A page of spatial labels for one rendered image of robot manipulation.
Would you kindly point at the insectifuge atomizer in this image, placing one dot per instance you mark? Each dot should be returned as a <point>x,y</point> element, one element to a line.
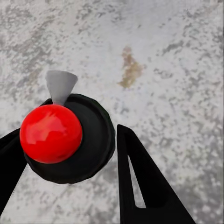
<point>70,137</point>

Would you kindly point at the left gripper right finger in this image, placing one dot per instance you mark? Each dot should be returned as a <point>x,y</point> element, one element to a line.
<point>162,204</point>

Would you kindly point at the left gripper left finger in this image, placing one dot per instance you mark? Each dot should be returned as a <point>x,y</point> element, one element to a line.
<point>12,165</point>

